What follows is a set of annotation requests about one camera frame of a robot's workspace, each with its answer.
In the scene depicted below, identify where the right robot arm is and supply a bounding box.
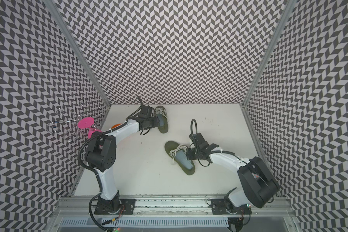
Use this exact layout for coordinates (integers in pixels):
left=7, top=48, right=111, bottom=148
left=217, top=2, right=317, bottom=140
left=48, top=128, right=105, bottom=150
left=186, top=133, right=280, bottom=214

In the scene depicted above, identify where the blue insole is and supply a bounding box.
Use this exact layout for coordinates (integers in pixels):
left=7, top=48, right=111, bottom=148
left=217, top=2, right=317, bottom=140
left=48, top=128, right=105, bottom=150
left=174, top=150, right=194, bottom=172

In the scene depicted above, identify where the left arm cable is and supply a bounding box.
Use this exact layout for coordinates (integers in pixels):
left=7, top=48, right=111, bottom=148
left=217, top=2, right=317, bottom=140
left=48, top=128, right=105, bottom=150
left=77, top=97, right=146, bottom=195

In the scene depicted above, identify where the wire glass rack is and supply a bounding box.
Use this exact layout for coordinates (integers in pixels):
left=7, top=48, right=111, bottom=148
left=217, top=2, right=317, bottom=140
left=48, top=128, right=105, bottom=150
left=45, top=100, right=104, bottom=143

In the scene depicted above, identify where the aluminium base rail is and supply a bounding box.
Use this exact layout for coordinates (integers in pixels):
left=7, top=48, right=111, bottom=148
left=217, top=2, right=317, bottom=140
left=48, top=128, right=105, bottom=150
left=53, top=195, right=295, bottom=218

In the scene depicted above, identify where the pink plastic wine glass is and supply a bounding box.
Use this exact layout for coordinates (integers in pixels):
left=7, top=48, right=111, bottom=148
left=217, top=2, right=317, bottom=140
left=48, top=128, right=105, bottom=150
left=77, top=117, right=101, bottom=139

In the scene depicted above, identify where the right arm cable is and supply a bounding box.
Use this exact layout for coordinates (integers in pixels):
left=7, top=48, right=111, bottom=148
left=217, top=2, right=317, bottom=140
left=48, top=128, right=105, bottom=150
left=189, top=118, right=250, bottom=167

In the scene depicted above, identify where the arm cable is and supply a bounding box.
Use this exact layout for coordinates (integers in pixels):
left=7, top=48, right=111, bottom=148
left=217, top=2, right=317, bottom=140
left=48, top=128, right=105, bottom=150
left=189, top=118, right=250, bottom=167
left=77, top=97, right=146, bottom=195

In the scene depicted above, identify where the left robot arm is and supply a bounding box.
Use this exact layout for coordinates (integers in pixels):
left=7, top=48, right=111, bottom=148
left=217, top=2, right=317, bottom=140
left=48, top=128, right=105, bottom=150
left=84, top=105, right=167, bottom=214

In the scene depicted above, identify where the green shoe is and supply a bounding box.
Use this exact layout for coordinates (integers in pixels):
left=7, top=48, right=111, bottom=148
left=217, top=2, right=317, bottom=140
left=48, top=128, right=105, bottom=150
left=164, top=141, right=195, bottom=176
left=155, top=106, right=169, bottom=133

